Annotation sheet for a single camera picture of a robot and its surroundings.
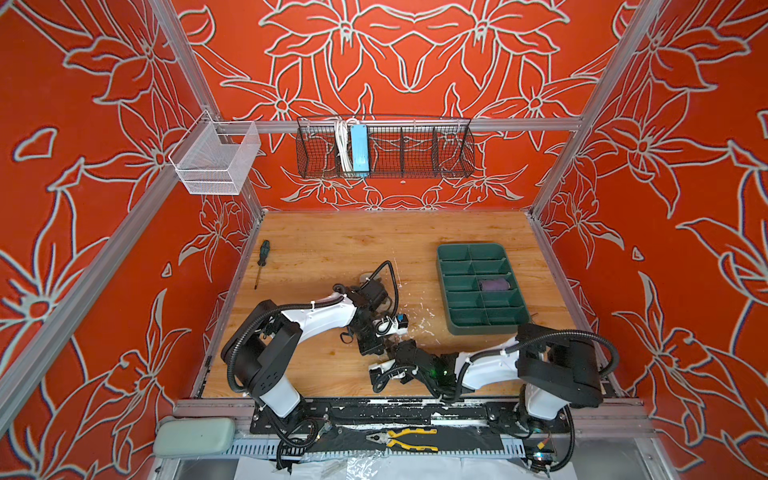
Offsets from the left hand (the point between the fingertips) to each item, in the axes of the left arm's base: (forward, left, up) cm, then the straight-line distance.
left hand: (380, 346), depth 84 cm
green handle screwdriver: (+30, +44, +2) cm, 53 cm away
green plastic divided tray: (+13, -27, 0) cm, 30 cm away
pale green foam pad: (-25, +43, +2) cm, 49 cm away
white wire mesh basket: (+45, +56, +31) cm, 78 cm away
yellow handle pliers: (-22, -3, 0) cm, 22 cm away
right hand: (0, -1, 0) cm, 1 cm away
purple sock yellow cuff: (+20, -35, +5) cm, 40 cm away
